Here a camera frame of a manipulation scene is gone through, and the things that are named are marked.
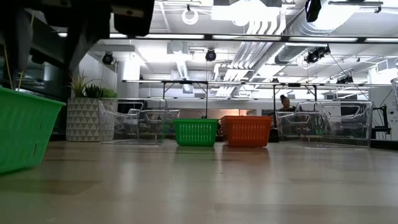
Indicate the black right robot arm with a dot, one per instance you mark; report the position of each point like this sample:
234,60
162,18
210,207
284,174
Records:
312,9

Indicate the spiky green grass plant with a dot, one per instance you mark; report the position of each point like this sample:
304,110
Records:
79,87

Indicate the dark green succulent plant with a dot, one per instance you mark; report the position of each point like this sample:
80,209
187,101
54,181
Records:
94,91

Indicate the light green leafy plant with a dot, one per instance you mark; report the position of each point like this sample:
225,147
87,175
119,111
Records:
110,93

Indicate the black computer monitor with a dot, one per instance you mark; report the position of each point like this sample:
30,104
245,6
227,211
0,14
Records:
349,111
132,107

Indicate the triangle patterned planter pot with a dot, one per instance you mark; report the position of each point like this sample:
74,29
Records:
82,119

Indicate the black overhead light bar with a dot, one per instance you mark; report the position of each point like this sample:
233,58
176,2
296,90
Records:
248,37

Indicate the person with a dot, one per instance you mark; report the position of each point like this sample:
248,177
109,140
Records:
286,104

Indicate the black ceiling fixture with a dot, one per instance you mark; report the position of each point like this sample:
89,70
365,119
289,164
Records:
357,3

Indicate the black equipment stand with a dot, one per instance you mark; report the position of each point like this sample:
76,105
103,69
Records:
383,121

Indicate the black round ceiling camera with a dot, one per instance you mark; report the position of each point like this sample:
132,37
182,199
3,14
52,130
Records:
107,58
210,55

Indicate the black background table frame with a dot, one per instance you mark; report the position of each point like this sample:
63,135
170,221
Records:
295,84
186,82

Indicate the silver ventilation duct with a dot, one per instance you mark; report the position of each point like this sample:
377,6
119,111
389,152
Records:
298,46

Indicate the black ceiling camera cluster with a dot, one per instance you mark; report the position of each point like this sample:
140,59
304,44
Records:
317,54

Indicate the black ceiling camera mount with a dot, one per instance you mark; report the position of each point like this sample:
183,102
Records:
344,80

